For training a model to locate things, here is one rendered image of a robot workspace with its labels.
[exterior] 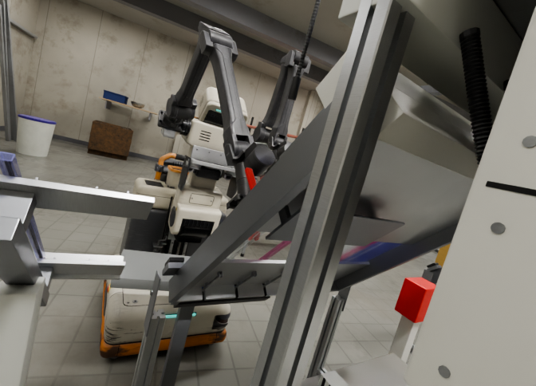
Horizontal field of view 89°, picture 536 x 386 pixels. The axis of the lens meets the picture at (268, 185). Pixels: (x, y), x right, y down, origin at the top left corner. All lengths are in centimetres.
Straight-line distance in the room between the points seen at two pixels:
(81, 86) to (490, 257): 974
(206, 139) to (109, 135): 679
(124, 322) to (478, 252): 145
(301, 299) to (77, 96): 962
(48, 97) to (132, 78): 227
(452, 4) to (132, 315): 151
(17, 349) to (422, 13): 76
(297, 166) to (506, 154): 23
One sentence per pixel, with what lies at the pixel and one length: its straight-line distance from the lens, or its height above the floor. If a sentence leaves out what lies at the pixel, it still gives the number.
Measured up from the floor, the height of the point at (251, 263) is 85.
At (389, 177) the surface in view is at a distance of 54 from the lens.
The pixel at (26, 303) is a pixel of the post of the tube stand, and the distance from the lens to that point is 65.
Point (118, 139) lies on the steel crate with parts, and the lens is 808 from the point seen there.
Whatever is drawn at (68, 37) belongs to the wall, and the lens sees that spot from 1005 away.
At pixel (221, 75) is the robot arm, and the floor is 133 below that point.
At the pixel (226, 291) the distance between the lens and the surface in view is 93.
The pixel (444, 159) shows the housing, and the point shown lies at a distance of 45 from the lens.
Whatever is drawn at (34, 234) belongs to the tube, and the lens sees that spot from 67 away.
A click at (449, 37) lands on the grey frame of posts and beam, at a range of 37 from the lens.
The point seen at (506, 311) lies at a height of 109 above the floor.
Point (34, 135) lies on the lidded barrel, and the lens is 653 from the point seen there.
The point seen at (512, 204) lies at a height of 116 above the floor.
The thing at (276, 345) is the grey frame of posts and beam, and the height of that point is 95.
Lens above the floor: 115
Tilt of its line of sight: 6 degrees down
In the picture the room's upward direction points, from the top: 15 degrees clockwise
